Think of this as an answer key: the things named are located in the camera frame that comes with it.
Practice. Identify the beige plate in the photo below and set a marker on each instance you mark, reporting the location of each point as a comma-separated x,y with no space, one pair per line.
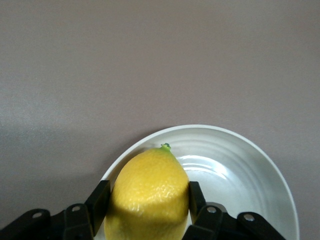
245,180

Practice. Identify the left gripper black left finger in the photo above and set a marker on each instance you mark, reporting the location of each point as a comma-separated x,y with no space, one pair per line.
75,220

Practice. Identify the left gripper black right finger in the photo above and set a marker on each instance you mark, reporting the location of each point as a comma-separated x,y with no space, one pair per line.
220,225

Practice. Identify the yellow lemon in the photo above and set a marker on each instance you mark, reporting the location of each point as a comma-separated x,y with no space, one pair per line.
150,195

